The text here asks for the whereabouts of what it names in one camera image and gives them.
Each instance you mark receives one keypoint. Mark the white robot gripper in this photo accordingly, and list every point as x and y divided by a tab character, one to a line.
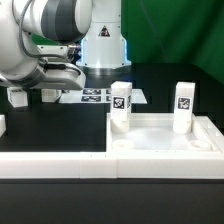
56	73

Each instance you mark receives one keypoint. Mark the white U-shaped obstacle fence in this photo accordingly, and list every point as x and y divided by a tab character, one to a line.
120	162

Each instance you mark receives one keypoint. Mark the white square table top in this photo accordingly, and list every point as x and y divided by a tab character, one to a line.
154	132

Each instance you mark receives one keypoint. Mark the white sheet with tag markers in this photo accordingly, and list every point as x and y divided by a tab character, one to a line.
97	95

